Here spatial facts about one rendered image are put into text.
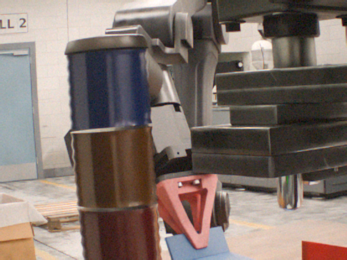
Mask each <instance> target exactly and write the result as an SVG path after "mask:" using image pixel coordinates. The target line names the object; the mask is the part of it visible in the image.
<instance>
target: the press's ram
mask: <svg viewBox="0 0 347 260"><path fill-rule="evenodd" d="M262 24H263V33H264V36H265V38H267V39H270V40H271V48H272V52H273V67H274V69H269V70H267V69H263V70H257V71H246V72H229V73H223V74H216V75H215V83H216V101H217V106H229V105H234V106H230V107H229V113H230V124H222V125H215V126H203V127H197V128H190V137H191V151H192V152H193V153H192V164H193V172H196V173H209V174H217V175H231V176H244V177H249V176H251V177H258V178H271V179H273V178H276V186H277V196H278V205H279V208H281V209H282V210H296V209H298V208H300V207H301V206H302V202H303V200H304V198H303V188H302V185H303V184H304V185H312V184H318V183H319V182H320V180H327V179H331V178H337V177H341V176H347V63H343V64H328V65H323V66H321V65H317V58H316V49H315V39H314V38H317V37H319V36H320V27H319V21H318V20H317V19H316V18H315V17H309V16H306V17H297V16H296V23H295V24H291V25H289V24H281V22H280V18H279V17H278V18H271V19H265V20H263V22H262Z"/></svg>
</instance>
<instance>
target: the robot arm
mask: <svg viewBox="0 0 347 260"><path fill-rule="evenodd" d="M207 2H211V4H207ZM219 23H220V21H219V17H218V13H217V0H135V1H133V2H132V3H127V4H124V5H123V6H121V7H120V8H119V9H118V10H117V11H116V12H115V15H114V19H113V23H112V28H106V31H105V35H106V34H113V35H134V34H140V35H144V37H145V38H146V41H147V43H148V45H149V48H148V49H147V59H148V61H149V62H148V67H147V68H148V73H149V77H148V82H149V85H150V87H149V95H150V98H151V100H150V107H151V110H152V111H151V120H152V123H151V124H143V125H137V126H152V136H153V138H154V140H153V143H152V145H153V148H154V161H155V163H156V164H155V168H154V170H155V173H156V180H155V182H156V186H157V191H156V194H157V198H158V200H157V202H158V206H157V210H158V213H159V217H160V218H162V220H163V223H164V227H165V234H172V235H173V236H174V235H179V234H184V235H185V236H186V237H187V238H188V239H189V241H190V242H191V244H192V245H193V247H194V248H195V249H202V248H206V247H207V246H208V240H209V229H210V228H214V227H220V226H221V227H222V230H223V232H225V231H226V230H227V229H228V228H229V216H230V212H231V205H230V200H229V195H228V193H227V192H224V191H222V183H221V182H220V181H219V180H218V175H217V174H209V173H196V172H193V164H192V153H193V152H192V151H191V137H190V128H197V127H203V126H212V125H213V110H212V91H213V79H214V72H215V69H216V64H217V63H218V54H221V45H228V44H229V32H226V28H225V25H220V24H219ZM167 65H172V66H173V74H174V82H173V79H172V76H171V74H170V71H169V68H168V66H167ZM124 127H135V126H124ZM86 130H92V129H70V130H69V131H68V133H66V134H65V136H64V137H63V138H64V142H65V144H66V149H67V151H68V155H69V159H70V162H71V166H72V167H73V166H74V162H73V159H72V152H73V150H72V147H71V141H72V137H71V132H76V131H86ZM196 231H199V234H197V233H196Z"/></svg>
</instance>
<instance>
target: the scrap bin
mask: <svg viewBox="0 0 347 260"><path fill-rule="evenodd" d="M301 243H302V250H301V251H302V260H347V246H344V245H342V246H341V245H336V244H334V245H333V244H330V243H322V242H315V241H310V240H309V241H307V240H302V241H301Z"/></svg>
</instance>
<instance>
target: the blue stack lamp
mask: <svg viewBox="0 0 347 260"><path fill-rule="evenodd" d="M66 59H67V62H68V65H67V68H66V70H67V72H68V78H67V82H68V85H69V87H68V96H69V103H68V105H69V109H70V115H69V118H70V120H71V128H70V129H99V128H115V127H124V126H137V125H143V124H151V123H152V120H151V111H152V110H151V107H150V100H151V98H150V95H149V87H150V85H149V82H148V77H149V73H148V68H147V67H148V62H149V61H148V59H147V50H142V49H127V50H108V51H96V52H88V53H78V54H74V55H70V56H66Z"/></svg>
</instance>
